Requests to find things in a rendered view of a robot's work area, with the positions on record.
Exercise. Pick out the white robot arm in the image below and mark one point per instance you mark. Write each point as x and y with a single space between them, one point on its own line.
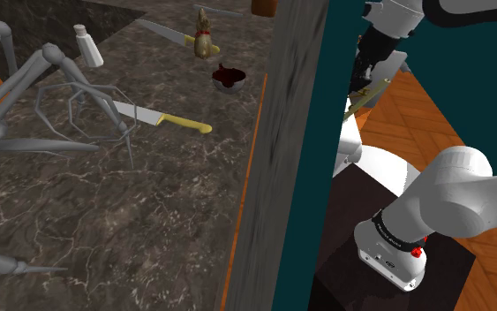
450 194

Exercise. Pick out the grey bowl, dark red inside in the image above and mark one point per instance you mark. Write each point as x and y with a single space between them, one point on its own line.
229 77

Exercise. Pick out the thin grey utensil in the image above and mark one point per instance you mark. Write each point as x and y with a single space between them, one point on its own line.
218 10

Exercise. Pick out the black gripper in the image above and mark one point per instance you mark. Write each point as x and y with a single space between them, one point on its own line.
373 47

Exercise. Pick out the brown cylindrical container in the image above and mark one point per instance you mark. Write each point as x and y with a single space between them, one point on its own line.
264 7

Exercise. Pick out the white salt shaker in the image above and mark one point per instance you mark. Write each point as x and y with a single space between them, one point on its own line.
89 49

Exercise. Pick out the brown rabbit figure, red ribbon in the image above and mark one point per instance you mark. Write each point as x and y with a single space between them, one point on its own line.
203 43

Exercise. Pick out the dark robot stand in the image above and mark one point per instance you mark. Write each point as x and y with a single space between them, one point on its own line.
351 275

